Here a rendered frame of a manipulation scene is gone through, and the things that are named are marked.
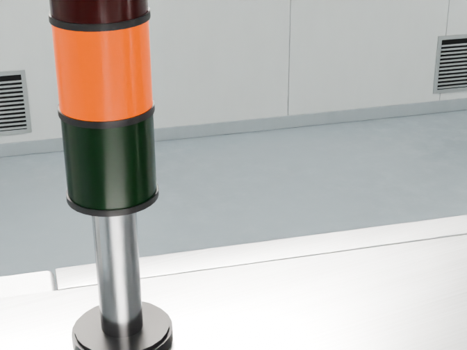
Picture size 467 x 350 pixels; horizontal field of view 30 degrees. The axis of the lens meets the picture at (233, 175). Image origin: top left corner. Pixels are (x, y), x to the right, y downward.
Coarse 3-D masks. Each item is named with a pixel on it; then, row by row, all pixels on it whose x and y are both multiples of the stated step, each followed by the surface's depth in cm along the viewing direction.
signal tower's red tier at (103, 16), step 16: (64, 0) 42; (80, 0) 41; (96, 0) 41; (112, 0) 41; (128, 0) 42; (144, 0) 43; (64, 16) 42; (80, 16) 42; (96, 16) 41; (112, 16) 42; (128, 16) 42
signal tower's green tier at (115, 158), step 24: (144, 120) 45; (72, 144) 45; (96, 144) 44; (120, 144) 44; (144, 144) 45; (72, 168) 46; (96, 168) 45; (120, 168) 45; (144, 168) 46; (72, 192) 46; (96, 192) 45; (120, 192) 46; (144, 192) 46
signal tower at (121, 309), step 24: (72, 24) 42; (96, 24) 42; (120, 24) 42; (72, 120) 44; (120, 120) 44; (96, 216) 46; (120, 216) 47; (96, 240) 49; (120, 240) 48; (96, 264) 50; (120, 264) 49; (120, 288) 49; (96, 312) 53; (120, 312) 50; (144, 312) 53; (72, 336) 51; (96, 336) 51; (120, 336) 51; (144, 336) 51; (168, 336) 51
